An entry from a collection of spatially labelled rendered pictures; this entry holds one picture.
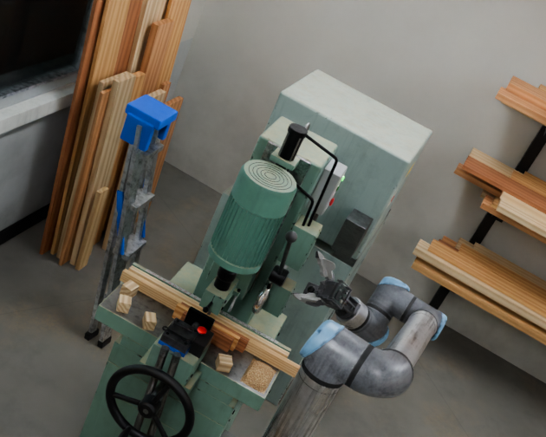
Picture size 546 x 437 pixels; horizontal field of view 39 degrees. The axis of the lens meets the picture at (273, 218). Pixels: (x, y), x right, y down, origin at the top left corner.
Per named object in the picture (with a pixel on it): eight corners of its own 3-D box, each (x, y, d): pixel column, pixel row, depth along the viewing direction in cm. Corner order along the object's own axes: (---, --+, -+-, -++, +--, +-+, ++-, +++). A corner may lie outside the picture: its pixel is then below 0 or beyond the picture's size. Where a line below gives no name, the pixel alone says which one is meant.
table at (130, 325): (76, 334, 237) (81, 319, 234) (124, 286, 264) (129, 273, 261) (248, 432, 231) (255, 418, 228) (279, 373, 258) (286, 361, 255)
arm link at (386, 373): (411, 383, 177) (453, 310, 239) (365, 354, 180) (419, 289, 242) (386, 422, 180) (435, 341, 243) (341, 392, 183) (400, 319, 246)
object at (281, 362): (119, 280, 256) (122, 270, 254) (121, 277, 258) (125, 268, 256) (299, 381, 249) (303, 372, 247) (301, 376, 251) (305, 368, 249)
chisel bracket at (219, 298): (196, 309, 245) (204, 289, 241) (213, 288, 258) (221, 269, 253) (217, 320, 245) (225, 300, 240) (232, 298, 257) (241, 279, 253)
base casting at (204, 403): (106, 360, 251) (113, 340, 247) (179, 277, 301) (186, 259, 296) (225, 428, 247) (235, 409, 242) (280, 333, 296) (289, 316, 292)
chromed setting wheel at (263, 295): (246, 317, 256) (259, 290, 249) (258, 299, 266) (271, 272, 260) (254, 322, 255) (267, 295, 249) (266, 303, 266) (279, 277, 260)
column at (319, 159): (186, 303, 275) (258, 133, 239) (211, 274, 294) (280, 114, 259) (241, 334, 273) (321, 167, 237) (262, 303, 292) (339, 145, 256)
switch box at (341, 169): (305, 207, 255) (324, 168, 247) (313, 196, 263) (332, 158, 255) (321, 216, 254) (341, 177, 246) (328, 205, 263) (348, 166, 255)
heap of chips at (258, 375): (239, 381, 239) (243, 375, 237) (253, 358, 250) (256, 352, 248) (263, 394, 238) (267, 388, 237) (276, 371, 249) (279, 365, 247)
